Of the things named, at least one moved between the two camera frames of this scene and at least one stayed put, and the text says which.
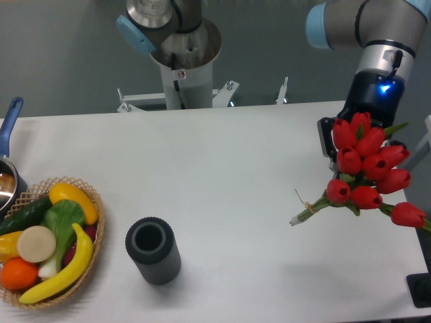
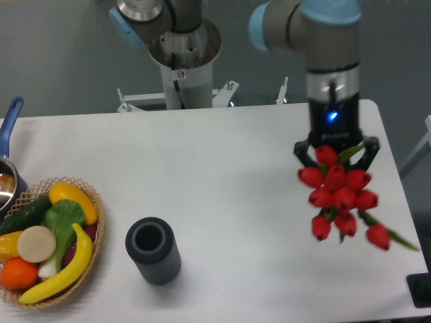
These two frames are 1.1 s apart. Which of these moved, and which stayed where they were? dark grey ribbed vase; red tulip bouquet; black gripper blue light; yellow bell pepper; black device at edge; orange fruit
Moved: red tulip bouquet; black gripper blue light
Stayed: orange fruit; yellow bell pepper; dark grey ribbed vase; black device at edge
